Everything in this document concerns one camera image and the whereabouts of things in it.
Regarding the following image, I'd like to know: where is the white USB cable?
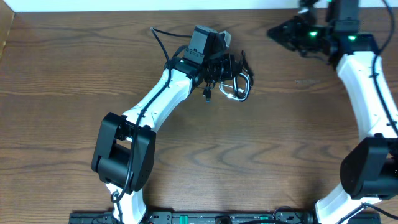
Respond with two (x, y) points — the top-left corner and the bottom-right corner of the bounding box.
(218, 73), (251, 102)

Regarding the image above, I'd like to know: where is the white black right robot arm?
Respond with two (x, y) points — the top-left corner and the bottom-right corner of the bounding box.
(267, 1), (397, 223)

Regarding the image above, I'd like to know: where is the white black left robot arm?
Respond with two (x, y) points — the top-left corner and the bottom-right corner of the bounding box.
(91, 54), (249, 223)

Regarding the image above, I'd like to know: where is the black USB cable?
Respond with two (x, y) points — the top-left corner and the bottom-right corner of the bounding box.
(201, 49), (255, 103)

